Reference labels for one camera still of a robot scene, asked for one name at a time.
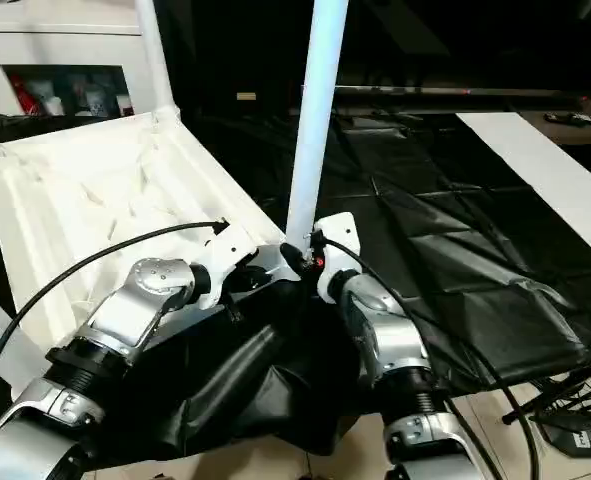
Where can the white plastic table top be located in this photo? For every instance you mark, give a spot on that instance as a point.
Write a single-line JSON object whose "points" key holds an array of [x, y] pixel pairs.
{"points": [[105, 190]]}

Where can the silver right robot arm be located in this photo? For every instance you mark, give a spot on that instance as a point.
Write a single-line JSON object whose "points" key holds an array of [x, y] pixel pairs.
{"points": [[385, 340]]}

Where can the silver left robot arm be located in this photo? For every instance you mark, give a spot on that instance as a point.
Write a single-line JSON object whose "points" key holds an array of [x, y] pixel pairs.
{"points": [[125, 310]]}

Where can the black mat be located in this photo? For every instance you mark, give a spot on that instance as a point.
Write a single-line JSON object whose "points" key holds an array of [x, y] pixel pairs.
{"points": [[445, 260]]}

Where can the small yellow label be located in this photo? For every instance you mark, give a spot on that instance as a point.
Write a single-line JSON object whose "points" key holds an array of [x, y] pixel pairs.
{"points": [[246, 96]]}

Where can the white board corner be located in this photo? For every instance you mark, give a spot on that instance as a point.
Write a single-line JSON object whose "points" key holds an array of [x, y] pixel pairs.
{"points": [[555, 180]]}

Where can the white cabinet with glass doors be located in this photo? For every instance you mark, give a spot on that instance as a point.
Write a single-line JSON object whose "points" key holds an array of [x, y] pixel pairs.
{"points": [[65, 50]]}

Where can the black tripod stand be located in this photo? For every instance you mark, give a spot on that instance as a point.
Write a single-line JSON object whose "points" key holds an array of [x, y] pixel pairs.
{"points": [[565, 415]]}

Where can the black remote control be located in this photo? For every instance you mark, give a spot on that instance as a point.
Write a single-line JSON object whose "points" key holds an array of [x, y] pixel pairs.
{"points": [[580, 121]]}

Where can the grey metal rail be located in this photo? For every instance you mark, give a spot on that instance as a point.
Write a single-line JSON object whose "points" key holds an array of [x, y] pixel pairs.
{"points": [[455, 92]]}

